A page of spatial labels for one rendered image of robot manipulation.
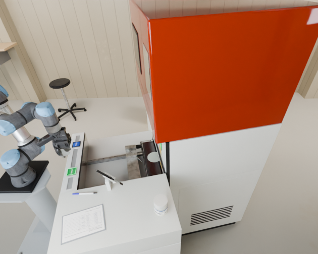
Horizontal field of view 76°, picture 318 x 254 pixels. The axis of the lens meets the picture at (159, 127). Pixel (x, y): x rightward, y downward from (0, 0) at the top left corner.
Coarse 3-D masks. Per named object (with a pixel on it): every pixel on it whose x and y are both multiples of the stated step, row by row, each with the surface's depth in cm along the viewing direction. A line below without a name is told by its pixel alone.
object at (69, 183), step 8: (72, 136) 157; (80, 136) 157; (72, 144) 150; (80, 144) 149; (72, 152) 143; (80, 152) 143; (72, 160) 137; (80, 160) 137; (64, 176) 126; (72, 176) 126; (64, 184) 122; (72, 184) 121; (64, 192) 118
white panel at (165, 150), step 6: (150, 126) 175; (162, 144) 120; (168, 144) 110; (162, 150) 124; (168, 150) 112; (162, 156) 128; (168, 156) 115; (168, 162) 119; (168, 168) 122; (168, 174) 125; (168, 180) 129
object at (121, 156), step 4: (140, 152) 156; (112, 156) 154; (116, 156) 153; (120, 156) 153; (124, 156) 154; (88, 160) 151; (92, 160) 151; (96, 160) 151; (100, 160) 151; (104, 160) 152; (108, 160) 153; (112, 160) 154; (88, 164) 151
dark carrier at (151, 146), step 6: (144, 144) 155; (150, 144) 155; (144, 150) 150; (150, 150) 150; (150, 162) 141; (156, 162) 141; (150, 168) 137; (156, 168) 136; (150, 174) 133; (156, 174) 133
